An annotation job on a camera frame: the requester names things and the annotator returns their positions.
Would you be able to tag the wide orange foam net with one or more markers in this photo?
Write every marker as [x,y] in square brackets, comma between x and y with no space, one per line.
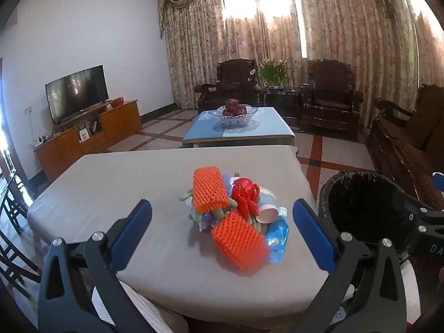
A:
[239,246]

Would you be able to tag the light blue foam net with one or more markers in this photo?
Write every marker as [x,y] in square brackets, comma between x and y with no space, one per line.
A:
[226,180]

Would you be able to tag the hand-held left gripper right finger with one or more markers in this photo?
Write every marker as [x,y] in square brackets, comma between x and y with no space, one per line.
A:
[308,229]

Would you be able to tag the coffee table with blue cloth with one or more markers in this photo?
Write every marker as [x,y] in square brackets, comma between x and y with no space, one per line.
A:
[267,126]

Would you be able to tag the long orange foam net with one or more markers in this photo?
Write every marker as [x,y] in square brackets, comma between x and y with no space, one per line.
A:
[208,187]

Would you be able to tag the floral patterned curtains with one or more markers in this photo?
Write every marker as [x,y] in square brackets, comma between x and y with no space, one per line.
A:
[347,24]

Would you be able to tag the light blue paper cup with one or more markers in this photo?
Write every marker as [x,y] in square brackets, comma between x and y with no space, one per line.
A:
[265,202]

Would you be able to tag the small red basket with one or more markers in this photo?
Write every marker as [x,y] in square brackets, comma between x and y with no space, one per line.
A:
[117,101]

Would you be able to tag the potted green plant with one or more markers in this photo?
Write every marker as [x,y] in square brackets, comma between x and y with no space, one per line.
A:
[274,73]

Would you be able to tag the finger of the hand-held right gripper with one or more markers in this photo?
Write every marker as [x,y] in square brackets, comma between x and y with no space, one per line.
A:
[439,181]
[421,215]

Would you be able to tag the dark wooden sofa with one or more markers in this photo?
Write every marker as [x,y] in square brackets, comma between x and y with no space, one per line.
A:
[409,145]

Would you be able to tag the orange wooden television cabinet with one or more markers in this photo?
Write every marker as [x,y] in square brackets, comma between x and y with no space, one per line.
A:
[118,121]

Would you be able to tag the red apple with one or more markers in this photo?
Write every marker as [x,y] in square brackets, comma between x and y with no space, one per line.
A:
[231,104]
[241,111]

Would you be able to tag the small white box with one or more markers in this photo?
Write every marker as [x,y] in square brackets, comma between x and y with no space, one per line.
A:
[83,135]

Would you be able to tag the blue plastic bottle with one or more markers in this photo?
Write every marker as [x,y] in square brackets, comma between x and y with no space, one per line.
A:
[277,237]

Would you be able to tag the red wrapper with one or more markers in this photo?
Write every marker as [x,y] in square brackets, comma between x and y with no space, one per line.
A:
[242,191]

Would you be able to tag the trash bin with black bag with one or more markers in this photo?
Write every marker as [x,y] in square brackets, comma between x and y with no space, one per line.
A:
[364,197]

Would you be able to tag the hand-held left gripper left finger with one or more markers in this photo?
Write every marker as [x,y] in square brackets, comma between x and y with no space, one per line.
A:
[133,229]

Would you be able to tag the white power strip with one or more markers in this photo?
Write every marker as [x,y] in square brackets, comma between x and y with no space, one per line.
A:
[41,141]

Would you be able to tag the black dining chair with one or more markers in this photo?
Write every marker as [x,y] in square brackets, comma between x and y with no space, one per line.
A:
[10,215]

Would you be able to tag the dark wooden armchair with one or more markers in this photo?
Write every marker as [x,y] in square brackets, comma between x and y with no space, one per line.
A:
[229,76]
[329,86]

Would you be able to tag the black flat television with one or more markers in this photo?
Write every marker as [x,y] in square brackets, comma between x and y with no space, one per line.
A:
[76,90]

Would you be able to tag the dark wooden side table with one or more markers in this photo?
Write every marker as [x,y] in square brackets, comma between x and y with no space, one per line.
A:
[277,101]

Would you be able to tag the glass fruit bowl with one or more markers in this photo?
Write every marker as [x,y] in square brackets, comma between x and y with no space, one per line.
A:
[232,120]

